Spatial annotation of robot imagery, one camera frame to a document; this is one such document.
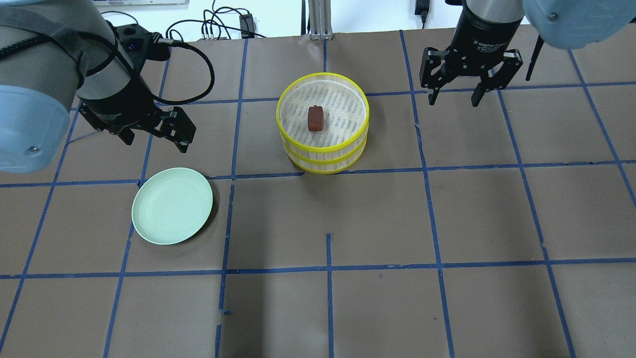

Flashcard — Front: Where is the yellow steamer layer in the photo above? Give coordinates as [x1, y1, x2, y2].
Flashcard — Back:
[275, 72, 370, 153]
[282, 134, 368, 175]

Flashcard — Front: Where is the brown bun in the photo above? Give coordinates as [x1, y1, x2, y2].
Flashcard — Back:
[307, 105, 324, 132]

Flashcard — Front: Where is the light green plate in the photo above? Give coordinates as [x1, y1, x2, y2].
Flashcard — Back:
[131, 168, 214, 245]

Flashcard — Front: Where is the black power adapter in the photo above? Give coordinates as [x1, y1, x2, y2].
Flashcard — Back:
[239, 13, 256, 38]

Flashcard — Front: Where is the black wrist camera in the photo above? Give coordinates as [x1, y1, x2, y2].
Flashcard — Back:
[114, 23, 171, 65]

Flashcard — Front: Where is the aluminium frame post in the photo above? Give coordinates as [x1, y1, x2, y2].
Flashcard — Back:
[305, 0, 333, 41]

